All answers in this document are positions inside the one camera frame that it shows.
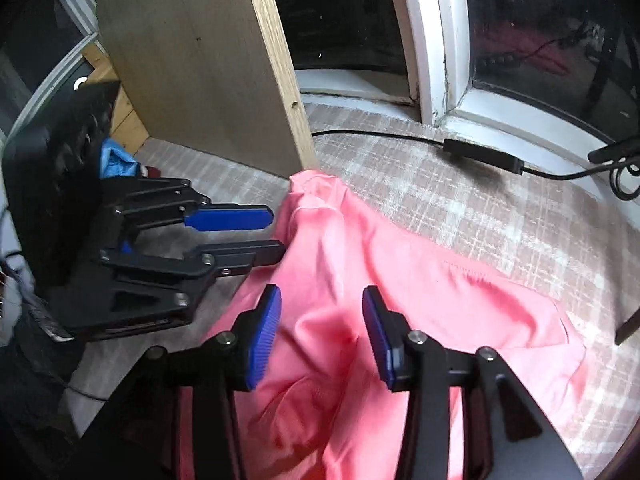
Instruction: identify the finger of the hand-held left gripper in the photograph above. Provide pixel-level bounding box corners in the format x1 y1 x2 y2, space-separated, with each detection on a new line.
49 240 287 342
106 177 275 234

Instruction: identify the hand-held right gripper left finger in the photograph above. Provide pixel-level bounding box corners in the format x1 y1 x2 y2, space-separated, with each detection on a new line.
65 283 282 480

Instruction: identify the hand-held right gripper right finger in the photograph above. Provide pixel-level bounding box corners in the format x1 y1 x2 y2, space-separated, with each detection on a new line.
362 285 584 480

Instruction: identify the pink shirt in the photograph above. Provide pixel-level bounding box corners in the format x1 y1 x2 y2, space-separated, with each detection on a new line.
175 169 589 480

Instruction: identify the blue cloth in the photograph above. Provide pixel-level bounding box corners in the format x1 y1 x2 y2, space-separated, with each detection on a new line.
100 139 139 179

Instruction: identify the light plywood panel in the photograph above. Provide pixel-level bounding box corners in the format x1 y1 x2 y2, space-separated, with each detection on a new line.
96 0 319 181

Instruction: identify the black stand leg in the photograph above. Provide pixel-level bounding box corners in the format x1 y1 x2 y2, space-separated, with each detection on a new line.
588 137 640 166
614 309 640 346

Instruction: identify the black cable with adapter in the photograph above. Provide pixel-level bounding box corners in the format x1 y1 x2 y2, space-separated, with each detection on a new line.
311 129 640 181

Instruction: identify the white window frame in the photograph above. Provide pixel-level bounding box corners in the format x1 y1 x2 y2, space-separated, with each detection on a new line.
294 0 640 202

